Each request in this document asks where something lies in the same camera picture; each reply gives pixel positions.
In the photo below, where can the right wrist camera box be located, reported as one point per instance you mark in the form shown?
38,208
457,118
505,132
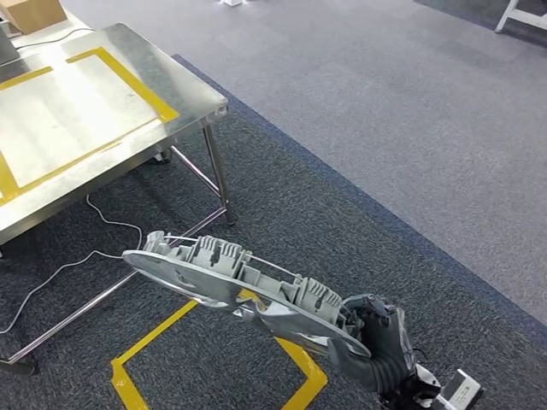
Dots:
459,390

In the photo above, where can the grey plastic wheel cover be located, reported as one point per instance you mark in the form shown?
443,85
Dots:
205,280

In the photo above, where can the yellow workbench tape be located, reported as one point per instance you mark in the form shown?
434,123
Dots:
140,89

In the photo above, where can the brown cardboard box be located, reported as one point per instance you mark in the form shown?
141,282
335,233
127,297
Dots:
29,14

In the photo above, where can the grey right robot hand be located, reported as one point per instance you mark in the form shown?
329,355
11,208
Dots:
388,339

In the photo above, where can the white table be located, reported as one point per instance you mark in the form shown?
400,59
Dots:
64,26

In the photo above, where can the steel workbench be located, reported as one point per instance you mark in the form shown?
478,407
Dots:
64,130

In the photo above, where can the white furniture frame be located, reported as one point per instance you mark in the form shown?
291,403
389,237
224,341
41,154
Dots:
506,16

